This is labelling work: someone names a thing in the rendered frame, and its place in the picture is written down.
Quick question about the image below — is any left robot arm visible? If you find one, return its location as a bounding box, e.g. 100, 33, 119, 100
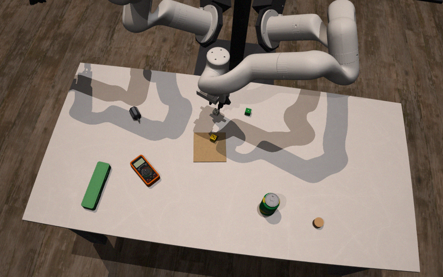
197, 0, 360, 105

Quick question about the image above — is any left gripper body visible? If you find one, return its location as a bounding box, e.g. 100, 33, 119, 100
216, 94, 230, 103

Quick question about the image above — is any white die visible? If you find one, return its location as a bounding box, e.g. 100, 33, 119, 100
212, 108, 220, 116

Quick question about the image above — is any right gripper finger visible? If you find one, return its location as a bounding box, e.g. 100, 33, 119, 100
29, 0, 46, 5

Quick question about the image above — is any orange multimeter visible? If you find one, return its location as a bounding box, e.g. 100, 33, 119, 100
130, 155, 160, 187

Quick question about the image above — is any tan flat mat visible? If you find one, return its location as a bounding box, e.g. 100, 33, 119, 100
193, 132, 226, 162

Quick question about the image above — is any green soda can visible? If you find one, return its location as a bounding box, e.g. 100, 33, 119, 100
259, 193, 280, 216

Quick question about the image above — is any brown cylinder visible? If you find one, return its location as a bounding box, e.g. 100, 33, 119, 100
313, 217, 324, 228

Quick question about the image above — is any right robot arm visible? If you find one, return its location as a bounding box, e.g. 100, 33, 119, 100
108, 0, 218, 43

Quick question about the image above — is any green pencil case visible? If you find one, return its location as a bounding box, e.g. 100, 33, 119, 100
81, 161, 111, 210

